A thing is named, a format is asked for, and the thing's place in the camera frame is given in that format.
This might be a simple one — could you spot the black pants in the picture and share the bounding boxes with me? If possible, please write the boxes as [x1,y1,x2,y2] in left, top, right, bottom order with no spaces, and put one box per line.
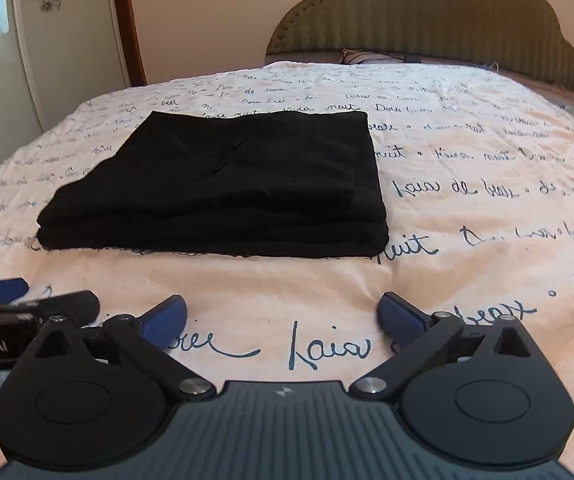
[36,109,391,260]

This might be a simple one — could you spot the striped pillow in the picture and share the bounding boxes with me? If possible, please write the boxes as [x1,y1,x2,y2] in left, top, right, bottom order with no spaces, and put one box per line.
[341,48,420,66]

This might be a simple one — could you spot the brown wooden trim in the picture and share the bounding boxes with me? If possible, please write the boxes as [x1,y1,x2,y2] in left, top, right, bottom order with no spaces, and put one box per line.
[108,0,148,87]

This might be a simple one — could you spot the green upholstered headboard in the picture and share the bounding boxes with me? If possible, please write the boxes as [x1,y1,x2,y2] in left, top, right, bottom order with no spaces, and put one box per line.
[265,0,574,99]

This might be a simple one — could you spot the cream floral-printed wardrobe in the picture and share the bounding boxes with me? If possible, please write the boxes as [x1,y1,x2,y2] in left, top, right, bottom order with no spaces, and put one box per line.
[0,0,120,188]

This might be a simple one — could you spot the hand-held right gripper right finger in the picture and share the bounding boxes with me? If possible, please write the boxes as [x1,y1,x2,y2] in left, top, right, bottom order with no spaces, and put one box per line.
[349,291,544,404]

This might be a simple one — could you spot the white script-printed bedspread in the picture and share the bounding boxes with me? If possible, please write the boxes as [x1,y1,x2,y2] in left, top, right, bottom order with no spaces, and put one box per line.
[0,60,574,466]

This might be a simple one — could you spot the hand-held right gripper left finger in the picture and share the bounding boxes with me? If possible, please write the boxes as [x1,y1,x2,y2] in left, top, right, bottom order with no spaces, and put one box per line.
[21,294,216,404]

